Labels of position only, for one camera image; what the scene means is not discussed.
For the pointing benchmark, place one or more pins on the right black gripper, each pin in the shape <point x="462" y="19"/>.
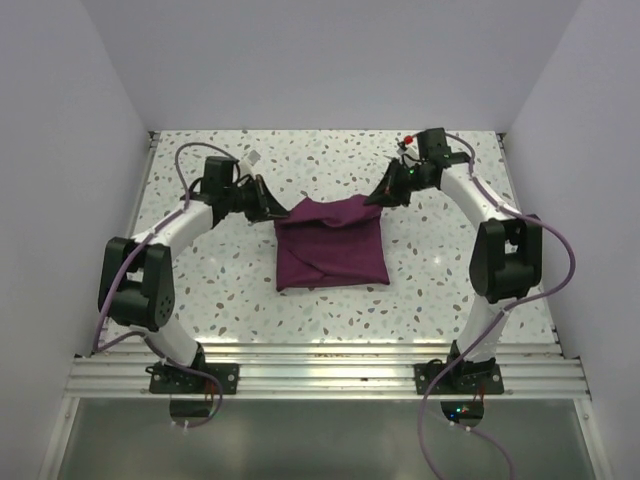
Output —
<point x="389" y="193"/>

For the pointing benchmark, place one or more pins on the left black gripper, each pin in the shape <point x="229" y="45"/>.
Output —
<point x="266" y="206"/>

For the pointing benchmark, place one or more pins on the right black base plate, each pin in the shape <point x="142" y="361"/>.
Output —
<point x="467" y="378"/>

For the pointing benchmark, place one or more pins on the purple surgical cloth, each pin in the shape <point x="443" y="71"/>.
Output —
<point x="331" y="244"/>

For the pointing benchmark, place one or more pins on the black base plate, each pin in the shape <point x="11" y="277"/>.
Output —
<point x="467" y="378"/>
<point x="169" y="380"/>

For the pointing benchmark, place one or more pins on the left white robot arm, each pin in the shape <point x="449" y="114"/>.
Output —
<point x="137" y="282"/>

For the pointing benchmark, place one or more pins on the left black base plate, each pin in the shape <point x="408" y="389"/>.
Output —
<point x="169" y="380"/>

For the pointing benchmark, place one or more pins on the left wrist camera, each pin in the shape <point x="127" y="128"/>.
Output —
<point x="249" y="161"/>

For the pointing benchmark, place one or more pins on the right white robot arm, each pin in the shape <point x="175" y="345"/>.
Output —
<point x="505" y="263"/>

